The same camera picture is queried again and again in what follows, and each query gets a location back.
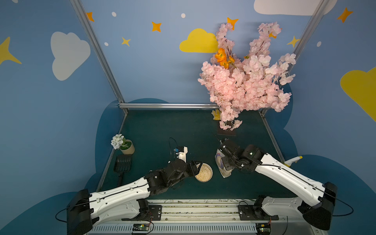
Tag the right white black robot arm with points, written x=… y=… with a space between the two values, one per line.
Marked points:
x=314 y=201

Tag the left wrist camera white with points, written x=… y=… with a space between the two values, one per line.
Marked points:
x=181 y=153

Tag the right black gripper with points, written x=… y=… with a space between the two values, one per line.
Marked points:
x=228 y=154

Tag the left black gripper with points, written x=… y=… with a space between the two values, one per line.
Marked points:
x=192 y=168

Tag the electronics board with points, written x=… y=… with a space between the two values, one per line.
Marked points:
x=263 y=229
x=140 y=228

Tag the white flower in beige pot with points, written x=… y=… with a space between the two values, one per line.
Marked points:
x=124 y=145

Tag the green spray bottle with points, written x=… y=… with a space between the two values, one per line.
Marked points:
x=289 y=162

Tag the brown tree base plate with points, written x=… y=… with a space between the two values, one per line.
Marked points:
x=226 y=132

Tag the aluminium front rail frame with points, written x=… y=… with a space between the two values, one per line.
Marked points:
x=205 y=217

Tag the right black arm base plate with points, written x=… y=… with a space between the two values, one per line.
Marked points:
x=251 y=213

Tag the yellow work glove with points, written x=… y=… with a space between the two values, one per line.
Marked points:
x=216 y=114

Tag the left electronics board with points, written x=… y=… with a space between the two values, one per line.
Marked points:
x=140 y=228

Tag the white patterned breakfast bowl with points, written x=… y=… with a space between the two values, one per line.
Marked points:
x=205 y=174

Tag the aluminium back rail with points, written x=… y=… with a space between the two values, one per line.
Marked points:
x=167 y=106

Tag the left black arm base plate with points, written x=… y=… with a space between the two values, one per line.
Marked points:
x=151 y=213

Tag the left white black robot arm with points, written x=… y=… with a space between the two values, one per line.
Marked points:
x=87 y=210

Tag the right electronics board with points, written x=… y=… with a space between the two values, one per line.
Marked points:
x=263 y=229

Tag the clear plastic oats bag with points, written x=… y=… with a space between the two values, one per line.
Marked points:
x=220 y=164

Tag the pink cherry blossom tree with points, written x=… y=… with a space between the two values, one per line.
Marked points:
x=247 y=84

